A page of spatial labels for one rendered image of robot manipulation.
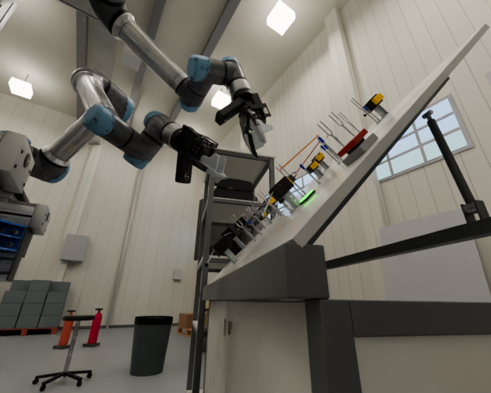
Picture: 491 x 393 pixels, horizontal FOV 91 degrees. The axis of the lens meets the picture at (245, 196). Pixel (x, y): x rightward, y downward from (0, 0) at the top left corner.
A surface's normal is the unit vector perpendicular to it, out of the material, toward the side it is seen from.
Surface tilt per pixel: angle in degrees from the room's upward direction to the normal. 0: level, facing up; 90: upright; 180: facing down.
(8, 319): 90
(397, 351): 90
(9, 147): 90
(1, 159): 90
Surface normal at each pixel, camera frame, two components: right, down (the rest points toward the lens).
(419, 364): 0.25, -0.39
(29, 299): 0.52, -0.33
